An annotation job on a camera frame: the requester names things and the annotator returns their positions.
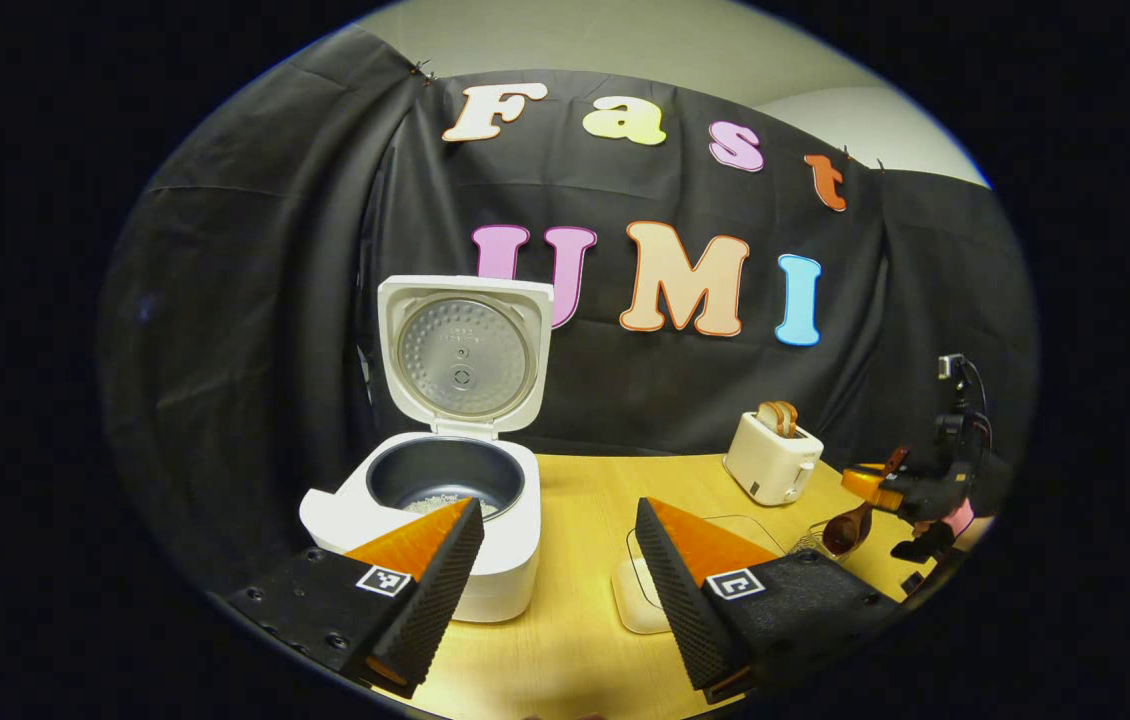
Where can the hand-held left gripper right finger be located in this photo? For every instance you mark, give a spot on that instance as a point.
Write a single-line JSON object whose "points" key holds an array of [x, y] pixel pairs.
{"points": [[675, 590]]}

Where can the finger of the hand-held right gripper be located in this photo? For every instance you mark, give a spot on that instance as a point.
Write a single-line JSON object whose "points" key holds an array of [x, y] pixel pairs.
{"points": [[870, 483]]}

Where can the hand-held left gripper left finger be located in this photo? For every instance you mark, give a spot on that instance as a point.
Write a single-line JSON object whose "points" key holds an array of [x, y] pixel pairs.
{"points": [[435, 590]]}

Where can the brown wooden spoon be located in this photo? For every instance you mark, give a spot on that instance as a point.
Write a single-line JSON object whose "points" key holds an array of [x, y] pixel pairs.
{"points": [[845, 530]]}

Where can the white rice cooker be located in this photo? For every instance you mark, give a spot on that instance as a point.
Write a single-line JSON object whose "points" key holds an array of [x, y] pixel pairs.
{"points": [[500, 570]]}

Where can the clear plastic box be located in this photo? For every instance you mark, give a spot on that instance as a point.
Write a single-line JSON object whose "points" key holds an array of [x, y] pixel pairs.
{"points": [[640, 590]]}

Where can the white toaster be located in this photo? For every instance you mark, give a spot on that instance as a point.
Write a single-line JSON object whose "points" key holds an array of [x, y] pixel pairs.
{"points": [[770, 470]]}

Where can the toasted bread slice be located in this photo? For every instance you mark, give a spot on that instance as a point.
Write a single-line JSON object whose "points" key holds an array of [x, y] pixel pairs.
{"points": [[768, 420], [787, 417]]}

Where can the black backdrop cloth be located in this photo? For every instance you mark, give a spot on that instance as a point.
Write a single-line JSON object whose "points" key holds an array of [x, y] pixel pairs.
{"points": [[255, 300]]}

